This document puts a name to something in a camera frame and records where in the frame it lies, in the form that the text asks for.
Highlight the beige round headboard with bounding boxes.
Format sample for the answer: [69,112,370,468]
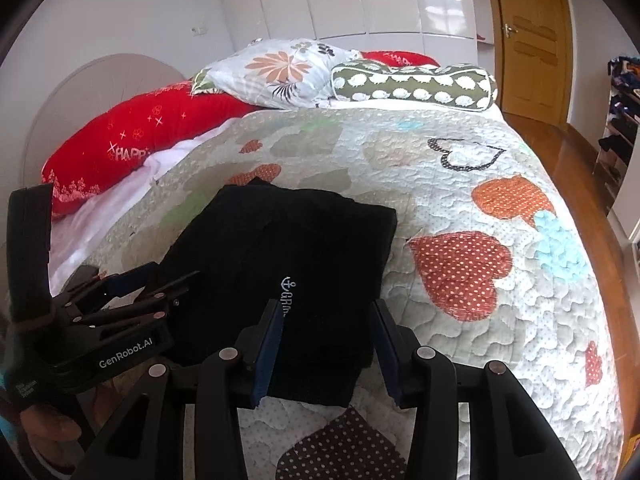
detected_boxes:
[21,53,184,185]

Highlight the white wardrobe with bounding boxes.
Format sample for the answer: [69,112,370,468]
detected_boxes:
[220,0,495,70]

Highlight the wooden door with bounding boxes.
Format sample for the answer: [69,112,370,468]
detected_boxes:
[495,0,573,128]

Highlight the black pants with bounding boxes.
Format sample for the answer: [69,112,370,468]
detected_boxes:
[151,179,397,406]

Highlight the red long pillow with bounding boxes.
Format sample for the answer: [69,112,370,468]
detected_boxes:
[41,80,258,219]

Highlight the person left hand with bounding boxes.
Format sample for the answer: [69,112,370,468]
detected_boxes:
[0,389,122,476]

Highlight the heart patterned quilt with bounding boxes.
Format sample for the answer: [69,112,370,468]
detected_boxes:
[89,108,623,479]

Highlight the shoe rack with shoes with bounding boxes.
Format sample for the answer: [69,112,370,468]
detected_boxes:
[592,55,639,200]

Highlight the white bed sheet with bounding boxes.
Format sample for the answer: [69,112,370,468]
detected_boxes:
[48,118,238,295]

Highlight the green white bolster pillow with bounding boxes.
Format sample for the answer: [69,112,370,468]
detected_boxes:
[331,60,498,112]

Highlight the white floral pillow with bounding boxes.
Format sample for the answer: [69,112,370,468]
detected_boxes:
[191,38,362,110]

